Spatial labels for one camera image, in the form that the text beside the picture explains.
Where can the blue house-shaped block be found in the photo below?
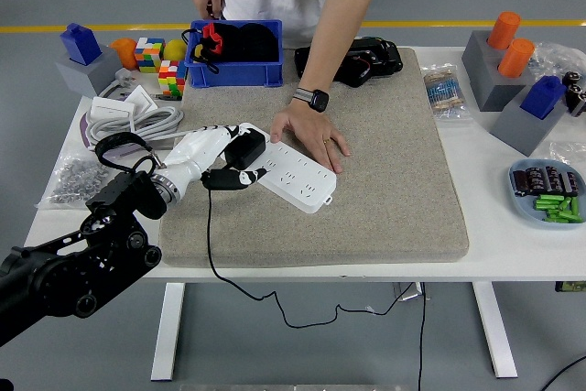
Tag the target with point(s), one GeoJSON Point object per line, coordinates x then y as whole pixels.
{"type": "Point", "coordinates": [80, 43]}
{"type": "Point", "coordinates": [543, 98]}

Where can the green cylinder cell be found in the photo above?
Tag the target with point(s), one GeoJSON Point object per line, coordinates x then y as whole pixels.
{"type": "Point", "coordinates": [545, 203]}
{"type": "Point", "coordinates": [556, 212]}
{"type": "Point", "coordinates": [567, 204]}
{"type": "Point", "coordinates": [575, 206]}
{"type": "Point", "coordinates": [550, 197]}
{"type": "Point", "coordinates": [564, 218]}

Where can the blue plastic bin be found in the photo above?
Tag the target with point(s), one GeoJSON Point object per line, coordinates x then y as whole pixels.
{"type": "Point", "coordinates": [229, 75]}

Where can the red and black clip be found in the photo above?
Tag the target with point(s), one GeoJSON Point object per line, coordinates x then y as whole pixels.
{"type": "Point", "coordinates": [213, 35]}

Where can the white rectangular box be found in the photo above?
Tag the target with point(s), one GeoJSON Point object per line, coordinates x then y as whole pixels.
{"type": "Point", "coordinates": [111, 109]}

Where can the orange cone piece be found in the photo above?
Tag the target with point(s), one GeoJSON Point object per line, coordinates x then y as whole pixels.
{"type": "Point", "coordinates": [123, 52]}

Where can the white table leg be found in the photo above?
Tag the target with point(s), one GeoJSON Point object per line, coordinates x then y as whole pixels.
{"type": "Point", "coordinates": [167, 331]}
{"type": "Point", "coordinates": [494, 331]}

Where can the grey-brown mat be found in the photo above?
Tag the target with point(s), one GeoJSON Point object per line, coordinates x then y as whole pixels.
{"type": "Point", "coordinates": [389, 189]}

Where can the black plug adapter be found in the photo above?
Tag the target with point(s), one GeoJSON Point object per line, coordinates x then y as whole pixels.
{"type": "Point", "coordinates": [245, 148]}

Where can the clear plastic bracket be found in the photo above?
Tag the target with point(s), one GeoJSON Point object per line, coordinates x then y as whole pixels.
{"type": "Point", "coordinates": [407, 291]}

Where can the white wall plug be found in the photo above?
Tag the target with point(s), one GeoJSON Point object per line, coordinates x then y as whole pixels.
{"type": "Point", "coordinates": [128, 77]}

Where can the scrambled Rubik's cube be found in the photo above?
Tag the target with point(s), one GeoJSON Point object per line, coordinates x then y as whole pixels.
{"type": "Point", "coordinates": [150, 57]}
{"type": "Point", "coordinates": [170, 79]}

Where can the clear plastic bag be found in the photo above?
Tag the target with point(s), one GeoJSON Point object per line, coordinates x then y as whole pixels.
{"type": "Point", "coordinates": [550, 54]}
{"type": "Point", "coordinates": [568, 150]}

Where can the black capacitor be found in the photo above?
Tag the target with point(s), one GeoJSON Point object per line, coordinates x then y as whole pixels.
{"type": "Point", "coordinates": [535, 179]}
{"type": "Point", "coordinates": [569, 182]}
{"type": "Point", "coordinates": [552, 178]}
{"type": "Point", "coordinates": [519, 182]}

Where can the person's left hand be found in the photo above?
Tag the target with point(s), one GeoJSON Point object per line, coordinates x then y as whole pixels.
{"type": "Point", "coordinates": [309, 130]}

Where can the orange cylinder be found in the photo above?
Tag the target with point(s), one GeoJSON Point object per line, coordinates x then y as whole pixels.
{"type": "Point", "coordinates": [516, 57]}
{"type": "Point", "coordinates": [504, 30]}

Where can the white power strip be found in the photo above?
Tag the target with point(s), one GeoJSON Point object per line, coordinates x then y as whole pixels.
{"type": "Point", "coordinates": [297, 180]}

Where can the black wristwatch striped band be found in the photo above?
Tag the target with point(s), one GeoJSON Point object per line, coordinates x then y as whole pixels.
{"type": "Point", "coordinates": [318, 100]}

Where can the grey two-hole holder block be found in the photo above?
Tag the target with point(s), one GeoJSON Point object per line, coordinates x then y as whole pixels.
{"type": "Point", "coordinates": [486, 84]}

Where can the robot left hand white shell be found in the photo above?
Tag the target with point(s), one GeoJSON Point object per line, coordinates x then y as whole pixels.
{"type": "Point", "coordinates": [197, 153]}

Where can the yellow ball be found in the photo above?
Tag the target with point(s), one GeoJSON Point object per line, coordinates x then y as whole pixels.
{"type": "Point", "coordinates": [175, 48]}

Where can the black cloth pouch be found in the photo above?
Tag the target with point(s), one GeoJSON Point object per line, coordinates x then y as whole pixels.
{"type": "Point", "coordinates": [252, 43]}

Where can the white square switch panel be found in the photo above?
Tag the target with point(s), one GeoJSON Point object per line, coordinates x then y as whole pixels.
{"type": "Point", "coordinates": [141, 100]}

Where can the black device housing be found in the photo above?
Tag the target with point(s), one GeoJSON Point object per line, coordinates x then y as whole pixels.
{"type": "Point", "coordinates": [380, 61]}

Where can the bag of metal nuts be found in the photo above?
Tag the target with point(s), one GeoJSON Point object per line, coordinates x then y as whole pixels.
{"type": "Point", "coordinates": [68, 180]}

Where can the green and black box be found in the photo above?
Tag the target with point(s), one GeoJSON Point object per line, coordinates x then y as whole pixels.
{"type": "Point", "coordinates": [570, 286]}

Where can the large black silver-capped cylinder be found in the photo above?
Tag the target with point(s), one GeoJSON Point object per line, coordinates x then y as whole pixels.
{"type": "Point", "coordinates": [573, 78]}
{"type": "Point", "coordinates": [578, 99]}

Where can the pale blue plate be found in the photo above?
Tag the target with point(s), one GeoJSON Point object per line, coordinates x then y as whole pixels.
{"type": "Point", "coordinates": [523, 210]}

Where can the bag of resistors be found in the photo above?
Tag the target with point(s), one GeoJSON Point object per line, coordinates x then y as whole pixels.
{"type": "Point", "coordinates": [445, 94]}

